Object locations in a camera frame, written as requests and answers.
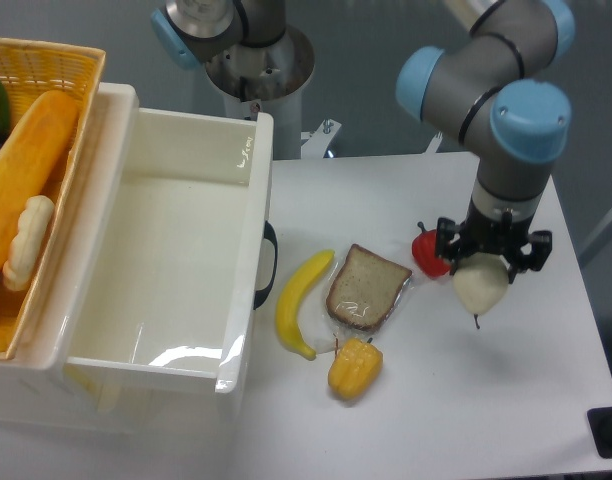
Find white bracket behind table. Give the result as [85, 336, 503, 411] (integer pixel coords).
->
[424, 132, 443, 154]

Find white frame at right edge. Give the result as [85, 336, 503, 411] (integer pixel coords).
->
[577, 207, 612, 268]

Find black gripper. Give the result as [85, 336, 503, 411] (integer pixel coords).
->
[434, 209, 553, 284]

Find yellow wicker basket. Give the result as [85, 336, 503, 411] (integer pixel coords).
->
[0, 38, 106, 360]

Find yellow bell pepper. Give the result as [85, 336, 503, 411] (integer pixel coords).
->
[327, 338, 383, 401]

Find yellow banana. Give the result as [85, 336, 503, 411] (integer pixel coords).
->
[275, 249, 335, 361]

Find orange baguette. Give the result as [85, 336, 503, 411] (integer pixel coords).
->
[0, 90, 79, 270]

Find cream croissant pastry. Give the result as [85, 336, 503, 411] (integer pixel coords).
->
[2, 195, 54, 292]

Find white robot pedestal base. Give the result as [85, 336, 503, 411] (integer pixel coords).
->
[205, 26, 341, 160]

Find red bell pepper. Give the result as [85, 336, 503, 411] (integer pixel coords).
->
[411, 222, 451, 279]

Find black device at table edge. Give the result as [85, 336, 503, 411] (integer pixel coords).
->
[587, 407, 612, 459]

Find pale white pear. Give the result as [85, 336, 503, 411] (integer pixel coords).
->
[452, 253, 509, 330]

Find black drawer handle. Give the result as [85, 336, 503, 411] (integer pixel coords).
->
[253, 221, 278, 310]

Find white plastic drawer box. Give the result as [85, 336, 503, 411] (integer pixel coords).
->
[0, 84, 273, 434]

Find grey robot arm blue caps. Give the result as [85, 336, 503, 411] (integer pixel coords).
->
[151, 1, 576, 278]

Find wrapped brown bread slice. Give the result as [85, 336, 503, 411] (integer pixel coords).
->
[312, 244, 414, 354]

